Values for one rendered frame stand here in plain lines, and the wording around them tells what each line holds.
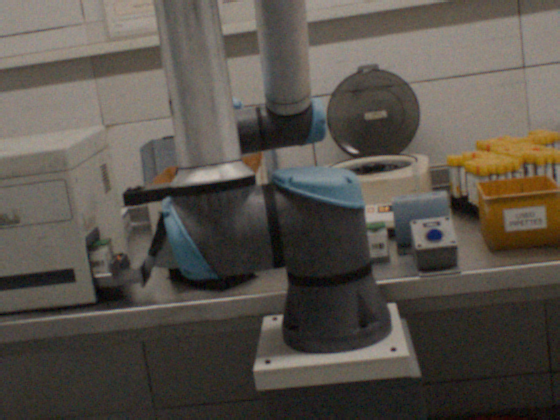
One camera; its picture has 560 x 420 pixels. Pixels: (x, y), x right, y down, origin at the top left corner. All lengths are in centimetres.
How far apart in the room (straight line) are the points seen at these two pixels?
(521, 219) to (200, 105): 69
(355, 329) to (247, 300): 38
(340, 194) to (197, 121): 21
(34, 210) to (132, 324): 27
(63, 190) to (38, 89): 70
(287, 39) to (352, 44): 83
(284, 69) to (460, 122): 90
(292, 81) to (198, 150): 26
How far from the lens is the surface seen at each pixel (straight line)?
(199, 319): 146
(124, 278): 152
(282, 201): 106
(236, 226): 105
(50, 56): 210
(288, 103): 128
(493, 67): 207
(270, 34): 121
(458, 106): 207
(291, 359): 109
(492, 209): 151
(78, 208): 149
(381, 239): 151
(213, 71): 107
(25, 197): 152
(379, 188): 170
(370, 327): 110
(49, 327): 153
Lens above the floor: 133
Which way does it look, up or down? 10 degrees down
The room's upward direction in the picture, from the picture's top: 9 degrees counter-clockwise
